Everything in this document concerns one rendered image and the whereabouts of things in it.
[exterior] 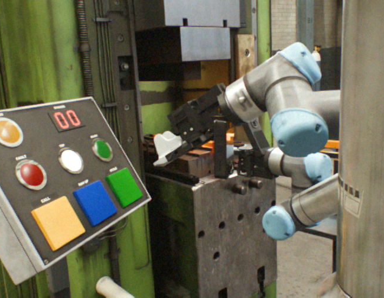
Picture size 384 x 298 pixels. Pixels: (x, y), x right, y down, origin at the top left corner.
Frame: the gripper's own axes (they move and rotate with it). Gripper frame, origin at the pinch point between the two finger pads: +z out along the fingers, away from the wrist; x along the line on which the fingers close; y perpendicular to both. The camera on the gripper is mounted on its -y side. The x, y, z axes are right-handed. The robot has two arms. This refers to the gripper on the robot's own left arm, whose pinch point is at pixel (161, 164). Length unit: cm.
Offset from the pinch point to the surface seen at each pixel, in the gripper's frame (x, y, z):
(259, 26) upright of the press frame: -89, 30, -15
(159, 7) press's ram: -31.3, 38.3, -4.9
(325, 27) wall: -976, 120, 14
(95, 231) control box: 13.6, -4.9, 11.2
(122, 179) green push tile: 0.0, 1.6, 10.4
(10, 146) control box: 21.1, 15.0, 11.1
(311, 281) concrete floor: -148, -96, 44
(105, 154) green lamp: 0.4, 8.2, 10.8
